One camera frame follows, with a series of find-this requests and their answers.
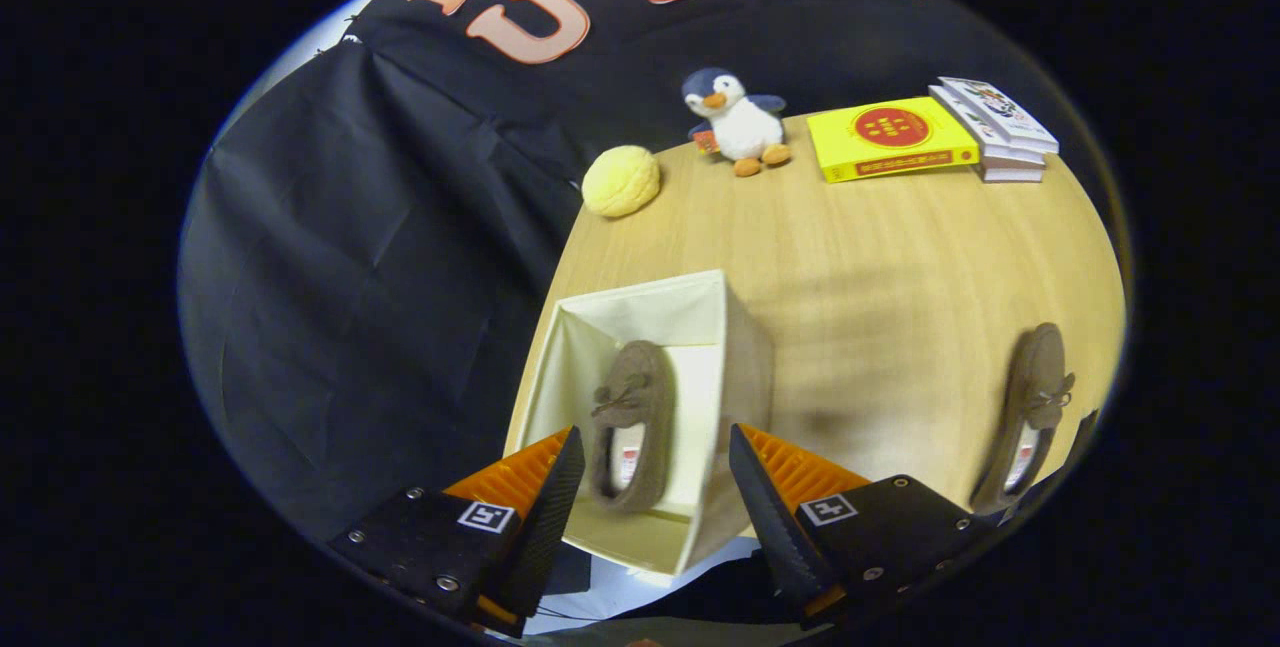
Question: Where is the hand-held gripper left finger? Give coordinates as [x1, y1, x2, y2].
[328, 425, 587, 640]

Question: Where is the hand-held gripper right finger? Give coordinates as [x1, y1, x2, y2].
[728, 423, 1001, 628]

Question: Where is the cream fabric storage box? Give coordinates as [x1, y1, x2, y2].
[503, 269, 776, 588]

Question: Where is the brown shoe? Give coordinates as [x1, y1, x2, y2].
[587, 340, 678, 514]
[968, 322, 1078, 516]

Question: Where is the person's dark clothing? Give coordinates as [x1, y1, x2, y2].
[540, 547, 801, 628]

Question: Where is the yellow round plush ball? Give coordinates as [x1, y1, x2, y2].
[582, 145, 662, 219]

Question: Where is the penguin plush toy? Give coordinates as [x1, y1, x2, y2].
[682, 67, 793, 178]

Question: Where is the yellow book with red circle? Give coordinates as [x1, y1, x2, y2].
[806, 96, 981, 185]

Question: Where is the illustrated white book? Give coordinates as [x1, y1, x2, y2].
[938, 76, 1060, 156]

